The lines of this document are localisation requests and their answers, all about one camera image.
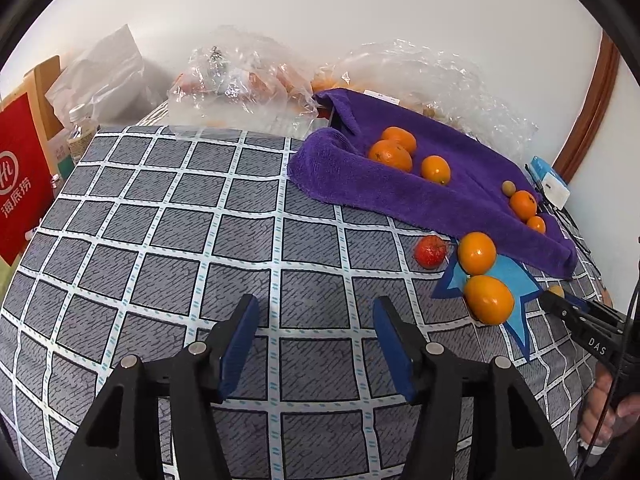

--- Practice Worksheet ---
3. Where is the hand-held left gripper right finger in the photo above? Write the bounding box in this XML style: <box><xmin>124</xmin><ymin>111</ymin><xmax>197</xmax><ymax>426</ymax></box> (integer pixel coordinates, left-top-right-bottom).
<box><xmin>372</xmin><ymin>296</ymin><xmax>573</xmax><ymax>480</ymax></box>

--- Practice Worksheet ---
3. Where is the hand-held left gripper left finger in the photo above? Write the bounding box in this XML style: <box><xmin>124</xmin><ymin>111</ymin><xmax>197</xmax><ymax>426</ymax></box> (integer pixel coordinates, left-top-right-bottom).
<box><xmin>57</xmin><ymin>294</ymin><xmax>261</xmax><ymax>480</ymax></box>

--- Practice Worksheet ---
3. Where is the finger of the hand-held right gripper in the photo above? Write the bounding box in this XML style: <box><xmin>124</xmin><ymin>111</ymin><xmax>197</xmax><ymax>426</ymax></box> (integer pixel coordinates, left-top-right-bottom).
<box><xmin>567</xmin><ymin>297</ymin><xmax>628</xmax><ymax>326</ymax></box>
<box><xmin>539</xmin><ymin>291</ymin><xmax>588</xmax><ymax>333</ymax></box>

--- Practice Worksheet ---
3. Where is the small red fruit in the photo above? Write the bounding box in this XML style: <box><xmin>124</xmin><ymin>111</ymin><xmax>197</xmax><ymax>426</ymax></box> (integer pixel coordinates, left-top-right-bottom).
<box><xmin>414</xmin><ymin>235</ymin><xmax>447</xmax><ymax>268</ymax></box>

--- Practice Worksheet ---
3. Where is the purple towel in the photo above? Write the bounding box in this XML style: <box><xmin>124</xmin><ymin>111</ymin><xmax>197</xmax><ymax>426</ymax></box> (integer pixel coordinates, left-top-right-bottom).
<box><xmin>289</xmin><ymin>88</ymin><xmax>577</xmax><ymax>281</ymax></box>

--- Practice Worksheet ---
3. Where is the person's right hand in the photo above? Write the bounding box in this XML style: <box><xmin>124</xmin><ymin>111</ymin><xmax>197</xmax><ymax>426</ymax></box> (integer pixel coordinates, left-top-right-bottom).
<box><xmin>580</xmin><ymin>375</ymin><xmax>640</xmax><ymax>456</ymax></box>

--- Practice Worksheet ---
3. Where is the grey checked blanket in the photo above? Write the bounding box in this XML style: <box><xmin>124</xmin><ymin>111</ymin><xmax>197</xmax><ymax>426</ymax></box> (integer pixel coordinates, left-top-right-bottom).
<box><xmin>0</xmin><ymin>100</ymin><xmax>616</xmax><ymax>480</ymax></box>

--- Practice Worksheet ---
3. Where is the white and blue power adapter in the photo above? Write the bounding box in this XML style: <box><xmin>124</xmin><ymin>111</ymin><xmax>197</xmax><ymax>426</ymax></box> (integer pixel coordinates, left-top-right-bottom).
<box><xmin>530</xmin><ymin>156</ymin><xmax>571</xmax><ymax>207</ymax></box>

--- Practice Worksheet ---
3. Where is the yellow green sheet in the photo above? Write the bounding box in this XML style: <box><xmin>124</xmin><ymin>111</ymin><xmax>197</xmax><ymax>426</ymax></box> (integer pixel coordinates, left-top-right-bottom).
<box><xmin>0</xmin><ymin>260</ymin><xmax>21</xmax><ymax>303</ymax></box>

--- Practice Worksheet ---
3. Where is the green and white carton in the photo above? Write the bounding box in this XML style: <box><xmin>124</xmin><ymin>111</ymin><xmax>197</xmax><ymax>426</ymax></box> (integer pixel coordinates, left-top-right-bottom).
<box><xmin>50</xmin><ymin>127</ymin><xmax>76</xmax><ymax>176</ymax></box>

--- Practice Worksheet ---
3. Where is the clear plastic bag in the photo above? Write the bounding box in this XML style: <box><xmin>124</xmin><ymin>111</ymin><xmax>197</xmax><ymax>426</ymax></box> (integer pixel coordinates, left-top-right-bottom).
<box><xmin>167</xmin><ymin>25</ymin><xmax>321</xmax><ymax>137</ymax></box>
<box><xmin>312</xmin><ymin>37</ymin><xmax>538</xmax><ymax>161</ymax></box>

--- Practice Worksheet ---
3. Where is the clear plastic bottle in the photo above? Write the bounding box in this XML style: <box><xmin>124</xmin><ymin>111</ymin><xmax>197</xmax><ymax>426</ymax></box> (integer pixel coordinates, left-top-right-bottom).
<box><xmin>67</xmin><ymin>105</ymin><xmax>98</xmax><ymax>166</ymax></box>

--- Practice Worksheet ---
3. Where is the pile of bagged oranges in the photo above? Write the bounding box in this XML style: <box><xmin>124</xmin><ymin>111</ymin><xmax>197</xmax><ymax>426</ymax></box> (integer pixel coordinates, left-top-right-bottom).
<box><xmin>312</xmin><ymin>72</ymin><xmax>351</xmax><ymax>93</ymax></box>

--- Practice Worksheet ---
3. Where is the red paper bag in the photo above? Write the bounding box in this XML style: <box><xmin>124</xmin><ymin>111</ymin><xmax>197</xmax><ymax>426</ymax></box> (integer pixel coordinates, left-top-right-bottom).
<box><xmin>0</xmin><ymin>92</ymin><xmax>53</xmax><ymax>266</ymax></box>

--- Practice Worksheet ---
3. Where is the white plastic bag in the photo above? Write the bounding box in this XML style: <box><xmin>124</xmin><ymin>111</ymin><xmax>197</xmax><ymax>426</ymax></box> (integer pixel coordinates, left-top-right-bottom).
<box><xmin>47</xmin><ymin>25</ymin><xmax>156</xmax><ymax>131</ymax></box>

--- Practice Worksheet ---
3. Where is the cardboard box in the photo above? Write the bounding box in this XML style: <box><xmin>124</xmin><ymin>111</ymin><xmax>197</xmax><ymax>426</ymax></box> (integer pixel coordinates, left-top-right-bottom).
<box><xmin>22</xmin><ymin>55</ymin><xmax>66</xmax><ymax>141</ymax></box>

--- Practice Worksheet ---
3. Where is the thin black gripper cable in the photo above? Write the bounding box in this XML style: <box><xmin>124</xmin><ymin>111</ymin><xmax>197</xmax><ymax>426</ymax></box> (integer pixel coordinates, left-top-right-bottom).
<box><xmin>575</xmin><ymin>237</ymin><xmax>640</xmax><ymax>480</ymax></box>

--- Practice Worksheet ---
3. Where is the brown wooden door frame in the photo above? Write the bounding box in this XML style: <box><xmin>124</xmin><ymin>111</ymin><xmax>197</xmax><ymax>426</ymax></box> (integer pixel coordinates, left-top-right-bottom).
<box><xmin>552</xmin><ymin>30</ymin><xmax>621</xmax><ymax>183</ymax></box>

